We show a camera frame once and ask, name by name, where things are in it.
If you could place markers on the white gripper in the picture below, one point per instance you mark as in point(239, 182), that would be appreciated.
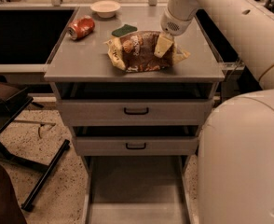
point(176, 24)

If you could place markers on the brown chip bag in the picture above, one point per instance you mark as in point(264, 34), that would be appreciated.
point(134, 52)

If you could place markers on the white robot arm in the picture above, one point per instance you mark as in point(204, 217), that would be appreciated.
point(236, 145)

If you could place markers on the grey drawer cabinet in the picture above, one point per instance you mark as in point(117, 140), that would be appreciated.
point(135, 132)

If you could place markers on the top drawer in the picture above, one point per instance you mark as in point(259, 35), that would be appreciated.
point(134, 112)

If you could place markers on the middle drawer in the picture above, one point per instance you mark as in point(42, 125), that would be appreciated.
point(135, 146)

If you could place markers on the open bottom drawer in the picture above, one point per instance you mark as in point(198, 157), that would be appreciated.
point(135, 190)

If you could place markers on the green yellow sponge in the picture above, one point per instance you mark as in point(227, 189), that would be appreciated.
point(125, 29)

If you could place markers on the white bowl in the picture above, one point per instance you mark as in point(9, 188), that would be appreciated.
point(105, 9)

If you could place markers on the orange soda can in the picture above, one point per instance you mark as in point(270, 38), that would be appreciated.
point(81, 27)

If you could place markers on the brown object lower left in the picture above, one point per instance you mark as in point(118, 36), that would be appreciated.
point(10, 212)

